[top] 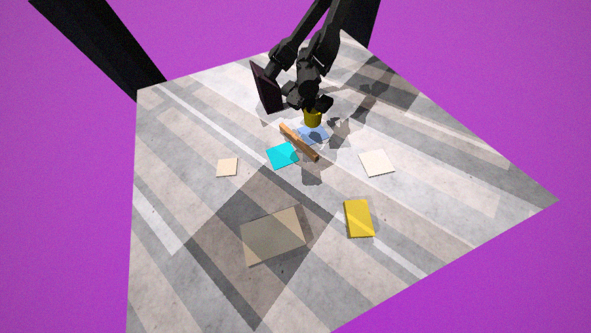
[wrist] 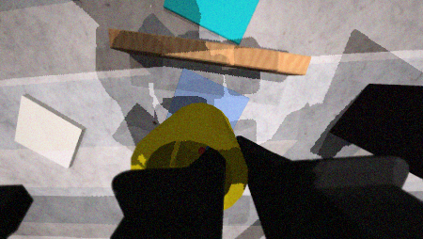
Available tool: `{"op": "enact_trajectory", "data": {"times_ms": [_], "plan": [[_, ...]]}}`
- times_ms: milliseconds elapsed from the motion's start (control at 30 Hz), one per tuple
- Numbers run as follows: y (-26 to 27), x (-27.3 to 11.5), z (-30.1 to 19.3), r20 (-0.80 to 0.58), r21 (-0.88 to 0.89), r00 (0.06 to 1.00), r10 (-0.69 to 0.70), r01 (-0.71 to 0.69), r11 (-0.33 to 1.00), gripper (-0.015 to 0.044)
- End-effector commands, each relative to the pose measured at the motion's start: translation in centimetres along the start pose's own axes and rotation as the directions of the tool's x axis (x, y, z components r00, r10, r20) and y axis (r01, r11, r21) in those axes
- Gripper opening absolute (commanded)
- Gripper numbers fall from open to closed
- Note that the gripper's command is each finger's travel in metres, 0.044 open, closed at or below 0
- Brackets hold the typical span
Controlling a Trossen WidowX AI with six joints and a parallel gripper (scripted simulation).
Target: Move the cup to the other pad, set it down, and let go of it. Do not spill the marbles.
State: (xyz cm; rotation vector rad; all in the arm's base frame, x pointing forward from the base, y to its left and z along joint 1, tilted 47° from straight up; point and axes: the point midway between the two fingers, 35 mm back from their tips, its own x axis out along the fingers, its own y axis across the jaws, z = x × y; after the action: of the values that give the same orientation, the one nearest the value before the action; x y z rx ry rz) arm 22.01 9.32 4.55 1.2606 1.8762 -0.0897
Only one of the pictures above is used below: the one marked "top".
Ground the yellow rectangular block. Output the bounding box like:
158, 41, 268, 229
343, 199, 375, 238

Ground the tan wooden flat bar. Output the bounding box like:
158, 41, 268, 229
279, 123, 319, 162

